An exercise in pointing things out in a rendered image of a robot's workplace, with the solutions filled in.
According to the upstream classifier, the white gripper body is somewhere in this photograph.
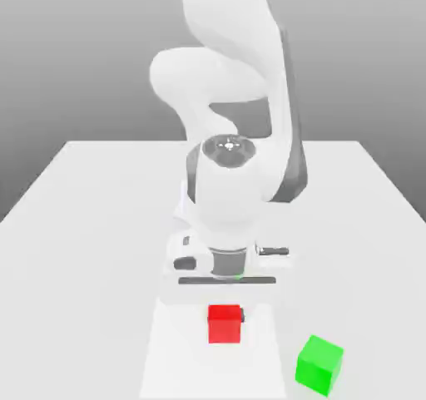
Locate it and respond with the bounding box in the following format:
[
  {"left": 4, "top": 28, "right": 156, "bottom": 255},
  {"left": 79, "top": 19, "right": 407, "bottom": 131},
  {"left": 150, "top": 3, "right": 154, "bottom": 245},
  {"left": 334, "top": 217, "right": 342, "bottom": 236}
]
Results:
[{"left": 158, "top": 274, "right": 291, "bottom": 308}]

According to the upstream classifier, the small red cube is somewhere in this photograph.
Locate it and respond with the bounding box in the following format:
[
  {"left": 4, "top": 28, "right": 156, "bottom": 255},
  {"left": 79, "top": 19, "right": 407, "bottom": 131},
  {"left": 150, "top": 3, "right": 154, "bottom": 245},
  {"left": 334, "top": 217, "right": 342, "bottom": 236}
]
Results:
[{"left": 207, "top": 304, "right": 243, "bottom": 345}]

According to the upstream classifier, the small green cube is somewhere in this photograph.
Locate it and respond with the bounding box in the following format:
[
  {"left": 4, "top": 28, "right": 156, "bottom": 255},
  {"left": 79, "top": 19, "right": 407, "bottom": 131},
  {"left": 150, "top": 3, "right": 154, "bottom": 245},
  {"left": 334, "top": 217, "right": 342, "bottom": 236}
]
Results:
[{"left": 294, "top": 334, "right": 344, "bottom": 398}]

